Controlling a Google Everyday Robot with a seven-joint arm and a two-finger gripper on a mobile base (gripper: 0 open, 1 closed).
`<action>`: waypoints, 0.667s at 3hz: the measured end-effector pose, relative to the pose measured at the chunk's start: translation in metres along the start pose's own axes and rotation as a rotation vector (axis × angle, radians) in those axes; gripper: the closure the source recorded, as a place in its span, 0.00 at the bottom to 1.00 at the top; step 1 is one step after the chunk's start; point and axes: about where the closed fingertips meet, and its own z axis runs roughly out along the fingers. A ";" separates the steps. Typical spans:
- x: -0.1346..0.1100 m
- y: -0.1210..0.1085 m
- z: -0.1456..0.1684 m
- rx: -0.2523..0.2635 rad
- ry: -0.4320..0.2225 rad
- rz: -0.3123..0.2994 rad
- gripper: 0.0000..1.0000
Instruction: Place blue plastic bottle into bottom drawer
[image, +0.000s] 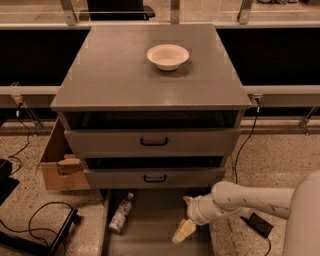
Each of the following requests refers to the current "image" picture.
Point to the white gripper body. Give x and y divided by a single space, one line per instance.
194 209

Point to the clear plastic water bottle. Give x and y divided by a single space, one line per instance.
120 216

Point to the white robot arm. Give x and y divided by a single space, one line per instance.
299 206

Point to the grey open bottom drawer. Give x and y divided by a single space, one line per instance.
152 221

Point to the grey drawer cabinet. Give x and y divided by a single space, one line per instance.
113 86

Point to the grey top drawer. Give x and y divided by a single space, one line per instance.
152 143

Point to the black power adapter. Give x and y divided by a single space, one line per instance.
258 224

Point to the brown cardboard box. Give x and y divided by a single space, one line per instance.
61 170

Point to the black metal stand base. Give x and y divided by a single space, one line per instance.
39 241

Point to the black object left edge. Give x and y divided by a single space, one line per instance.
7 184

